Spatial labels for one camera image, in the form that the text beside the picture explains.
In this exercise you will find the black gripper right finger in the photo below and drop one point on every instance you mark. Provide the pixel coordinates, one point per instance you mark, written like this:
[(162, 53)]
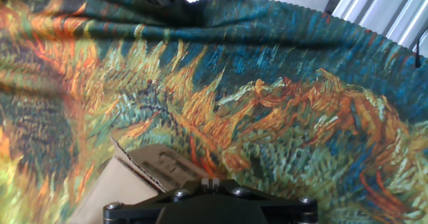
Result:
[(287, 210)]

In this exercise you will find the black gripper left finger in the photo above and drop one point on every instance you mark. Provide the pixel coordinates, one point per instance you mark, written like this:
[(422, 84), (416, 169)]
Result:
[(133, 210)]

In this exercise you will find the sunflower painting tablecloth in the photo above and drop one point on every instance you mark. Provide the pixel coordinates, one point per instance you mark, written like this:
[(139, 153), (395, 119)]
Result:
[(267, 100)]

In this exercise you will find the brown cardboard box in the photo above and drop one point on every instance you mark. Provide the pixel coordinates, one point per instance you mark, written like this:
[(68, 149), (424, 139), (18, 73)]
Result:
[(123, 187)]

